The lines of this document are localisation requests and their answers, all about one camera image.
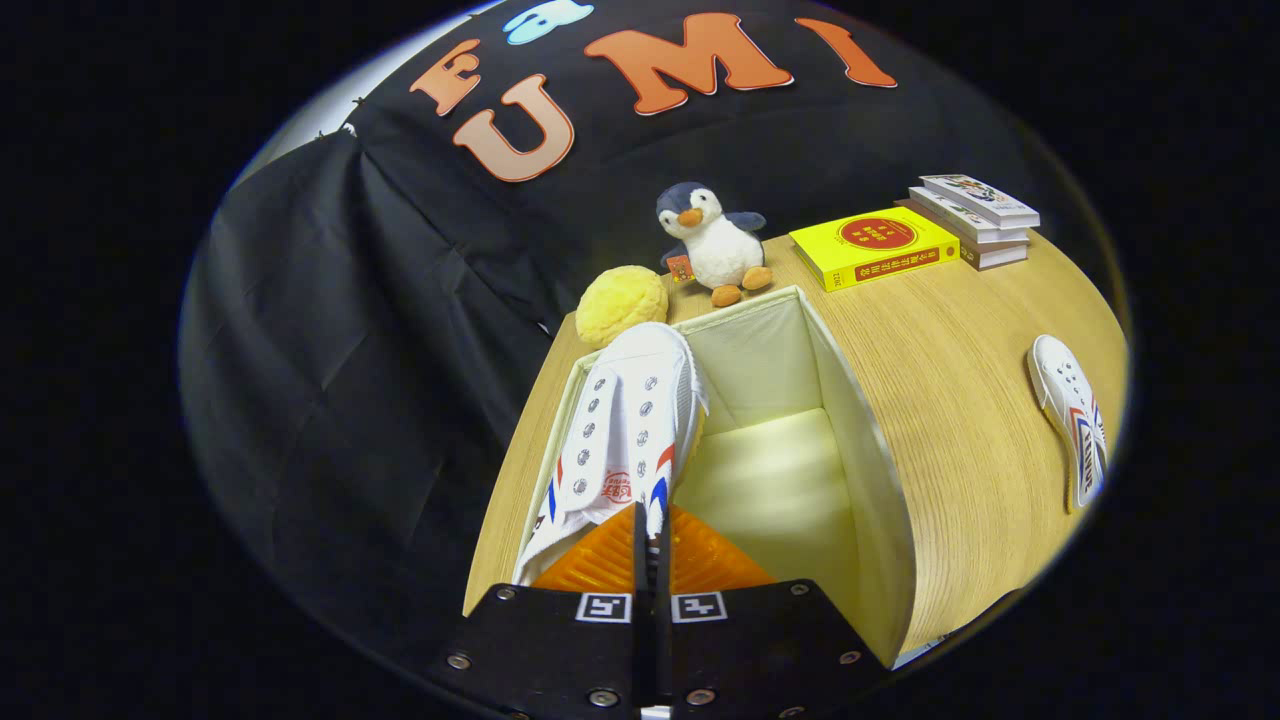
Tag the floral cover white book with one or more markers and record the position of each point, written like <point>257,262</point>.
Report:
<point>980,197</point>

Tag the yellow book with red circle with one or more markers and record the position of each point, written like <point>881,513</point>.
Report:
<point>875,240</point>

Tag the yellow plush ball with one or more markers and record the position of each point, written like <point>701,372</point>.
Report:
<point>620,305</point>

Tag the penguin plush toy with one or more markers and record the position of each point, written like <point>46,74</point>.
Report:
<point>720,250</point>

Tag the brown cover book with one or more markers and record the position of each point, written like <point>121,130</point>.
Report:
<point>995,255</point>

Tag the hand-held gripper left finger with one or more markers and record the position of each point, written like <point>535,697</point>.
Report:
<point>550,650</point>

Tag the beige fabric storage box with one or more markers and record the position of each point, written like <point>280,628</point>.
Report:
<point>780,480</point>

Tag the white striped canvas shoe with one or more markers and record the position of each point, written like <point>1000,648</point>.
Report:
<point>635,420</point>
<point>1065,400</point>

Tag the white paperback book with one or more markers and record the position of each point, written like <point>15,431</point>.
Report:
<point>965,222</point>

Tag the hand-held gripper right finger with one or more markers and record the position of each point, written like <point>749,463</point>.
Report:
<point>760,650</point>

